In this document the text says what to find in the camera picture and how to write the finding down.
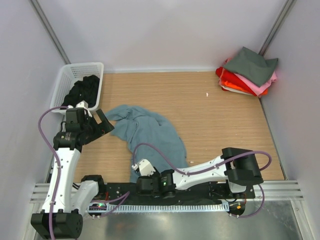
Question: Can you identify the grey folded t shirt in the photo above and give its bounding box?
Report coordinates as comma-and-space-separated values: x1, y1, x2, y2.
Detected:
223, 47, 279, 87

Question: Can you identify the grey metal corner post left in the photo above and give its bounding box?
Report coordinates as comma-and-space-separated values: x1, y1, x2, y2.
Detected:
28, 0, 71, 65

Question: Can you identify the grey metal corner post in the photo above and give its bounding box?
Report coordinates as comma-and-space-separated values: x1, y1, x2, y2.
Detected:
258, 0, 297, 56
28, 0, 71, 65

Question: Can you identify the black t shirt in basket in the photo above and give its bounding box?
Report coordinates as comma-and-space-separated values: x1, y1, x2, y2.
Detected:
61, 75, 100, 108

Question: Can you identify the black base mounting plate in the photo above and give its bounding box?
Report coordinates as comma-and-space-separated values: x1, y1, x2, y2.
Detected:
92, 181, 256, 206

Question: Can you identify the aluminium frame rail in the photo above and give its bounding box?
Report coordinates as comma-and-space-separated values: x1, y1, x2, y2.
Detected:
29, 180, 304, 204

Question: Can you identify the white folded t shirt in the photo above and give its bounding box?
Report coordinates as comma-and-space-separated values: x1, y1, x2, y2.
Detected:
220, 85, 252, 96

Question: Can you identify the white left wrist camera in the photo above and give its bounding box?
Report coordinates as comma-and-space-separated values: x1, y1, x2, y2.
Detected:
66, 100, 93, 117

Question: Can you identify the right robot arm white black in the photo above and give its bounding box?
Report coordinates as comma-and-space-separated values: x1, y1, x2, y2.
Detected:
131, 147, 264, 199

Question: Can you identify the grey metal corner post right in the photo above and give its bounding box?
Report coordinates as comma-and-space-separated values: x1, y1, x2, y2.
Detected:
258, 0, 297, 56

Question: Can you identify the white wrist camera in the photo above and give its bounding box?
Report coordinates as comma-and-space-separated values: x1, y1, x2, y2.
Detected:
131, 159, 156, 177
66, 100, 93, 117

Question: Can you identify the white plastic laundry basket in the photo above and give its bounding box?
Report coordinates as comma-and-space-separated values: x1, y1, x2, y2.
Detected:
50, 62, 104, 113

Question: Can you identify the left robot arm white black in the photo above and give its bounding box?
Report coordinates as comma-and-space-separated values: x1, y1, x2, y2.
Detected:
30, 106, 114, 240

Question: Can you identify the light blue t shirt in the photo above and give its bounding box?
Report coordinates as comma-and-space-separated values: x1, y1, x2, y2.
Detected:
105, 105, 188, 173

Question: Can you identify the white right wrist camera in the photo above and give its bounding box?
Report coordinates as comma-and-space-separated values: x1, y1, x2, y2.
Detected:
131, 159, 156, 177

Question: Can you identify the red folded t shirt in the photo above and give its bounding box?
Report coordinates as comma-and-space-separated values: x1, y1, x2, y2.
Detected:
215, 66, 258, 95

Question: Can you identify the white slotted cable duct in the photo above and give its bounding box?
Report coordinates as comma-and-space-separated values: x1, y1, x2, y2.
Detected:
86, 202, 230, 214

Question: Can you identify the pink folded t shirt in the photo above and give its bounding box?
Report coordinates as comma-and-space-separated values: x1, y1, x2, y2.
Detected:
223, 57, 278, 98

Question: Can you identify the orange folded t shirt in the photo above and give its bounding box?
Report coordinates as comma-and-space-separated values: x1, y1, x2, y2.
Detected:
218, 79, 268, 97

